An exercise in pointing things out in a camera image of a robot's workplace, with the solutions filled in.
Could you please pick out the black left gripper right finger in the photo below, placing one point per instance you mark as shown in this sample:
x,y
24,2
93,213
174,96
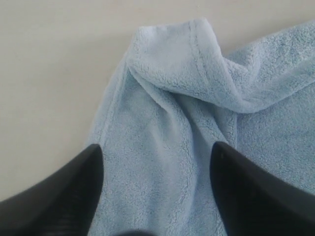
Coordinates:
x,y
253,202

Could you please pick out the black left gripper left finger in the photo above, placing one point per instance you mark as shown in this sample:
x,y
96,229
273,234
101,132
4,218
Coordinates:
x,y
63,204

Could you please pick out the light blue terry towel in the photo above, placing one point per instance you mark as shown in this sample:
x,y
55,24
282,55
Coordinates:
x,y
173,95

